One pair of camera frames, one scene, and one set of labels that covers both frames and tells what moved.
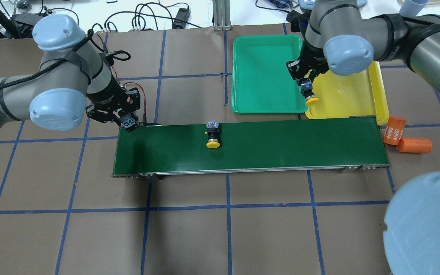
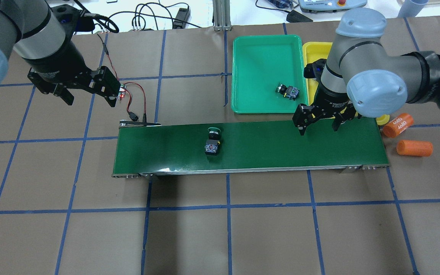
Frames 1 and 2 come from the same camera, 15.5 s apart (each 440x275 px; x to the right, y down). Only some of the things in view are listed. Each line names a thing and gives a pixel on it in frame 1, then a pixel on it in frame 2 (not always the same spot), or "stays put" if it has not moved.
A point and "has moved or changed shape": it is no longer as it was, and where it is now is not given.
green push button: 129,122 → 290,92
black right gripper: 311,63 → 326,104
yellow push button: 213,133 → 383,119
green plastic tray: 261,83 stays put
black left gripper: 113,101 → 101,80
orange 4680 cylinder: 394,130 has moved or changed shape
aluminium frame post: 222,15 stays put
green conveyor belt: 335,143 stays put
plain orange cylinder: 417,145 stays put
